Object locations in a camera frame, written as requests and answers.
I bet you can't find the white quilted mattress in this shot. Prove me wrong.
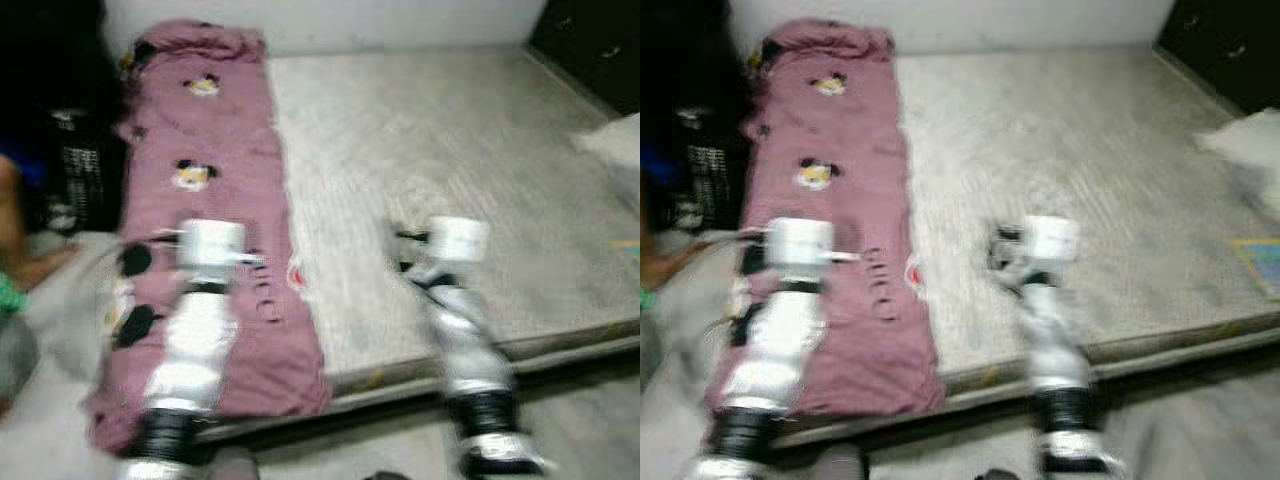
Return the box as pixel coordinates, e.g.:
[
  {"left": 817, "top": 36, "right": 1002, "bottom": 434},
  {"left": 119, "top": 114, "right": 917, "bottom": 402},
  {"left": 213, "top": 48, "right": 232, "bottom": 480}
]
[
  {"left": 895, "top": 45, "right": 1280, "bottom": 401},
  {"left": 265, "top": 45, "right": 641, "bottom": 396}
]

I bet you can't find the pink cartoon print quilt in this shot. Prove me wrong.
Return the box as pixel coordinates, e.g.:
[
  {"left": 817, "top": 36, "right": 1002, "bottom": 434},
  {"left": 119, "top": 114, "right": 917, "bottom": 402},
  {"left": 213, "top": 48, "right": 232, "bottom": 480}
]
[
  {"left": 705, "top": 18, "right": 946, "bottom": 416},
  {"left": 85, "top": 18, "right": 331, "bottom": 451}
]

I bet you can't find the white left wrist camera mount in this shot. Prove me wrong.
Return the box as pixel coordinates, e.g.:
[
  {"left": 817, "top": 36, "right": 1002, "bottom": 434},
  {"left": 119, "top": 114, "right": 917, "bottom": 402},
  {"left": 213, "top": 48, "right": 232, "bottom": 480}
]
[
  {"left": 768, "top": 218, "right": 836, "bottom": 281},
  {"left": 178, "top": 220, "right": 249, "bottom": 286}
]

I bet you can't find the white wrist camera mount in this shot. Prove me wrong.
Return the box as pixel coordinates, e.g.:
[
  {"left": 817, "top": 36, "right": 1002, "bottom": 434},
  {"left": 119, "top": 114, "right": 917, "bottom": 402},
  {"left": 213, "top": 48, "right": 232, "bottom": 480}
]
[
  {"left": 768, "top": 218, "right": 836, "bottom": 281},
  {"left": 178, "top": 220, "right": 249, "bottom": 286},
  {"left": 428, "top": 217, "right": 491, "bottom": 266},
  {"left": 1025, "top": 215, "right": 1081, "bottom": 266}
]

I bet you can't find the white pillow with tree print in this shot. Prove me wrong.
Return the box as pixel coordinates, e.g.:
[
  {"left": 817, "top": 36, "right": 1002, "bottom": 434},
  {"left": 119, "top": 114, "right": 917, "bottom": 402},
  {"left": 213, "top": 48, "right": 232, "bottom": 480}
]
[
  {"left": 1195, "top": 108, "right": 1280, "bottom": 216},
  {"left": 575, "top": 112, "right": 641, "bottom": 191}
]

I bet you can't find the black bag with white print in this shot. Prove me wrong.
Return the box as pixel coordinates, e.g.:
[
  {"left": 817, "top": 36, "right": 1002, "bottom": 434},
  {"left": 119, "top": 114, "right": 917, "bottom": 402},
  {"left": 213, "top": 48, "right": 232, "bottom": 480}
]
[
  {"left": 45, "top": 108, "right": 126, "bottom": 233},
  {"left": 675, "top": 108, "right": 741, "bottom": 231}
]

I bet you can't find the person's bare leg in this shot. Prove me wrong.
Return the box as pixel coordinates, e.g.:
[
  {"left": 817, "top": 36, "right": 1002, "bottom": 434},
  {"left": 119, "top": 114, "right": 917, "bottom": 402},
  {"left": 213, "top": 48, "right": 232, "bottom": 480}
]
[
  {"left": 0, "top": 155, "right": 76, "bottom": 291},
  {"left": 640, "top": 200, "right": 701, "bottom": 291}
]

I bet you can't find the black tufted headboard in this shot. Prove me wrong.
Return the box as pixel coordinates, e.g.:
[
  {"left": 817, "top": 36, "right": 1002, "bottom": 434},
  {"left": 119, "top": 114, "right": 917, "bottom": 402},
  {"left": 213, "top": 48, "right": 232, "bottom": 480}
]
[
  {"left": 1155, "top": 0, "right": 1280, "bottom": 116},
  {"left": 528, "top": 0, "right": 641, "bottom": 116}
]

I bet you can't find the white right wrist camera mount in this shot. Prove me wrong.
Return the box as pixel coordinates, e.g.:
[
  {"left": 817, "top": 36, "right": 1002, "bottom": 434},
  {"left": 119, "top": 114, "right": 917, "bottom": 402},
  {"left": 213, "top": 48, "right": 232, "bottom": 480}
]
[
  {"left": 428, "top": 217, "right": 491, "bottom": 266},
  {"left": 1025, "top": 215, "right": 1081, "bottom": 266}
]

